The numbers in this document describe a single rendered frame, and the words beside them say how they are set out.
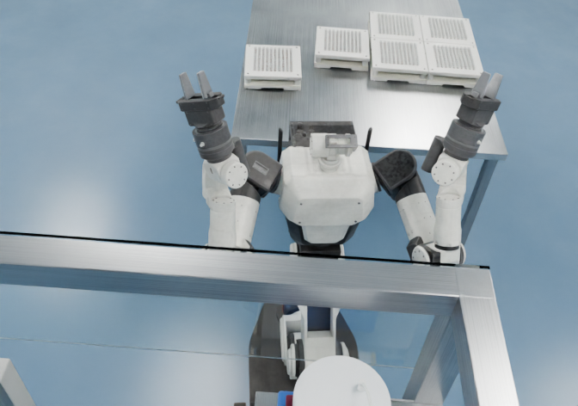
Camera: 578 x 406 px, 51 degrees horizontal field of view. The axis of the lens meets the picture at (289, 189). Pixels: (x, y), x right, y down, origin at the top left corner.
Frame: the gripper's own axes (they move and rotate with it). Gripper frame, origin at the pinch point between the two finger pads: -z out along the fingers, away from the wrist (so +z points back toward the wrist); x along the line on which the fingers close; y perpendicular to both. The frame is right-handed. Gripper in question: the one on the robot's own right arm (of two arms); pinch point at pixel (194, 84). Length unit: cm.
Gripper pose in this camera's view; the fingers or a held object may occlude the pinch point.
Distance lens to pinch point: 144.9
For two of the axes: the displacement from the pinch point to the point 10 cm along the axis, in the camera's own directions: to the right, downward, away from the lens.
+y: -4.5, 5.2, -7.3
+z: 2.4, 8.6, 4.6
